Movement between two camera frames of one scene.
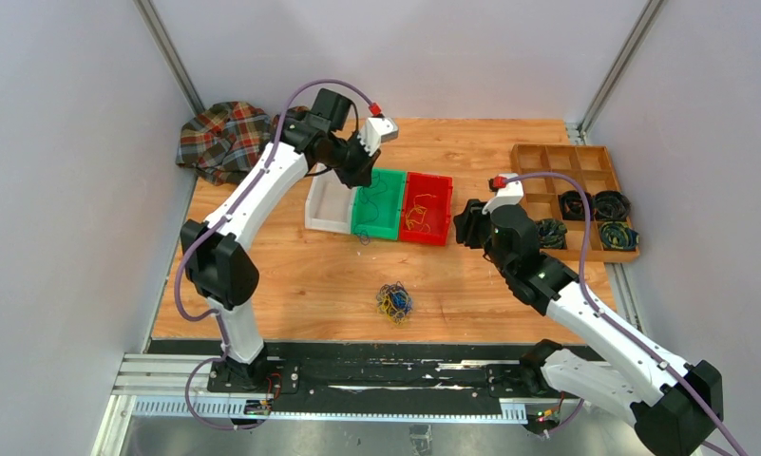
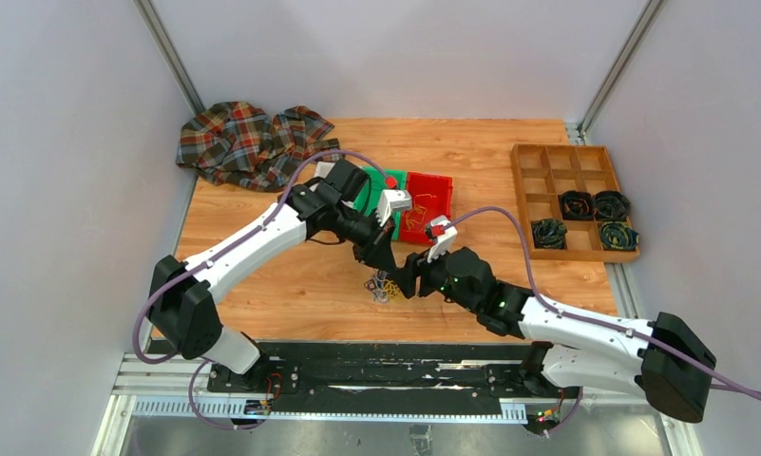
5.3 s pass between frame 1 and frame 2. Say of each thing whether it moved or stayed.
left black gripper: moved
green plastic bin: stayed
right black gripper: moved
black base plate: stayed
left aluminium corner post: stayed
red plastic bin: stayed
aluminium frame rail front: stayed
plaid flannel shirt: stayed
